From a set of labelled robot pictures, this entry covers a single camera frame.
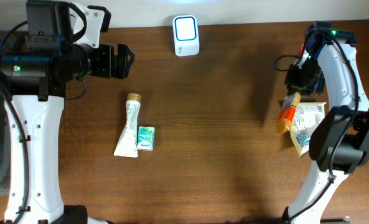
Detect orange spaghetti packet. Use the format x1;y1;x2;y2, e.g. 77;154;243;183
275;43;306;136

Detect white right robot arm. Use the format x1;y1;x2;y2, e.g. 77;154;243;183
276;21;369;223

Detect white barcode scanner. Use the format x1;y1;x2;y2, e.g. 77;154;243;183
172;15;200;57

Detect cream snack bag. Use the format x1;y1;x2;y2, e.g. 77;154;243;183
290;102;326;157

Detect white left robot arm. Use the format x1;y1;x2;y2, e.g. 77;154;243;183
0;1;135;223

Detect green tissue packet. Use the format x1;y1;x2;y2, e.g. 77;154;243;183
137;126;155;151

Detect white tube with gold cap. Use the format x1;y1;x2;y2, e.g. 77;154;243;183
114;93;141;158

